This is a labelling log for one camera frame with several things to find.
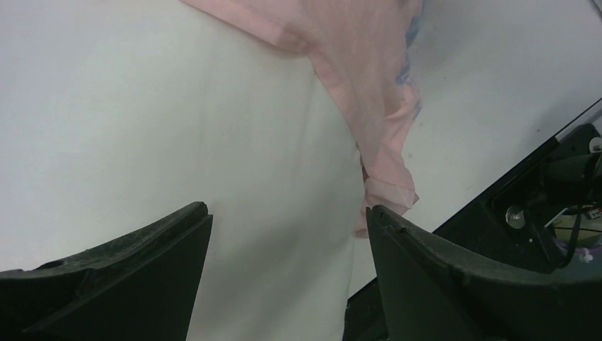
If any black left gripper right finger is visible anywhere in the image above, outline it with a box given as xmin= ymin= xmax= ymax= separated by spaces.
xmin=366 ymin=205 xmax=601 ymax=340

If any purple pink printed pillowcase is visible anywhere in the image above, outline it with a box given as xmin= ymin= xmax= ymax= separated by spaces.
xmin=180 ymin=0 xmax=425 ymax=239

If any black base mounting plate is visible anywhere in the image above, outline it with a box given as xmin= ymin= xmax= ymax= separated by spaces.
xmin=344 ymin=102 xmax=601 ymax=340

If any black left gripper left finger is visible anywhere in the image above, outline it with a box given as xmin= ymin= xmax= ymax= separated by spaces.
xmin=1 ymin=202 xmax=213 ymax=340

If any white pillow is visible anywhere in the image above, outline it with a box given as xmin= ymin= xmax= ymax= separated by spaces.
xmin=1 ymin=1 xmax=364 ymax=340

